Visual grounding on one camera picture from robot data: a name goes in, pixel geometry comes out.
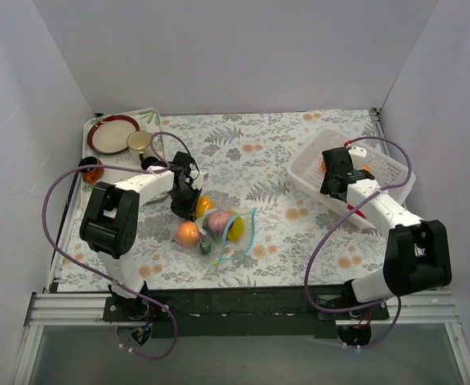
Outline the red fake apple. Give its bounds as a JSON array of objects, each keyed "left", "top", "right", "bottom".
[{"left": 346, "top": 204, "right": 367, "bottom": 219}]

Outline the white plastic mesh basket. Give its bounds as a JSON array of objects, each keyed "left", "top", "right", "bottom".
[{"left": 286, "top": 128, "right": 415, "bottom": 230}]

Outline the purple fake onion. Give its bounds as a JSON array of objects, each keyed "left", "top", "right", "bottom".
[{"left": 207, "top": 210, "right": 232, "bottom": 233}]

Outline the clear zip top bag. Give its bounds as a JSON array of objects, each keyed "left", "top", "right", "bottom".
[{"left": 170, "top": 204, "right": 257, "bottom": 268}]

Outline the green fake vegetable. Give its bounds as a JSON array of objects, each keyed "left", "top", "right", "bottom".
[{"left": 199, "top": 232, "right": 217, "bottom": 256}]

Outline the yellow fake lemon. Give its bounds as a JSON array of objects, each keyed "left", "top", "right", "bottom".
[{"left": 226, "top": 217, "right": 244, "bottom": 241}]

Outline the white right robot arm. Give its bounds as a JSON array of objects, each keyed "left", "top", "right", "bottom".
[{"left": 320, "top": 147, "right": 452, "bottom": 319}]

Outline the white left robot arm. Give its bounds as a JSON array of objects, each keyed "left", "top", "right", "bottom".
[{"left": 79, "top": 152, "right": 203, "bottom": 321}]

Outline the yellow green fake mango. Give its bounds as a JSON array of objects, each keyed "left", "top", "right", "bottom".
[{"left": 196, "top": 196, "right": 214, "bottom": 218}]

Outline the cream yellow cup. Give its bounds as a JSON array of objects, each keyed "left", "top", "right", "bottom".
[{"left": 127, "top": 131, "right": 153, "bottom": 163}]

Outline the floral serving tray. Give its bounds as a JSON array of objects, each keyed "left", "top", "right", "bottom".
[{"left": 81, "top": 107, "right": 168, "bottom": 206}]

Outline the floral table mat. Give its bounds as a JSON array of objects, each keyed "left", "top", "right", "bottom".
[{"left": 54, "top": 110, "right": 428, "bottom": 292}]

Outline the orange black cup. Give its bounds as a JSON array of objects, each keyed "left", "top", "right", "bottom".
[{"left": 79, "top": 156, "right": 103, "bottom": 184}]

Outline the red rimmed plate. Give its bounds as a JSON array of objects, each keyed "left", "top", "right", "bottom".
[{"left": 87, "top": 115, "right": 140, "bottom": 156}]

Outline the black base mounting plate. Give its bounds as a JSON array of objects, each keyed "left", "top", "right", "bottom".
[{"left": 103, "top": 285, "right": 389, "bottom": 338}]

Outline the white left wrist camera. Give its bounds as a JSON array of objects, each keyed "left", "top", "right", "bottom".
[{"left": 190, "top": 169, "right": 209, "bottom": 189}]

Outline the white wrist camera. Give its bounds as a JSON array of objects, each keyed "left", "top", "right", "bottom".
[
  {"left": 348, "top": 146, "right": 367, "bottom": 169},
  {"left": 190, "top": 169, "right": 209, "bottom": 189}
]

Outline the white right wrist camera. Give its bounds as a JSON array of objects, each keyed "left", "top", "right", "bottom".
[{"left": 348, "top": 146, "right": 367, "bottom": 169}]

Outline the aluminium frame rail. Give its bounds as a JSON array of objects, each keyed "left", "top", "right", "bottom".
[{"left": 12, "top": 291, "right": 111, "bottom": 384}]

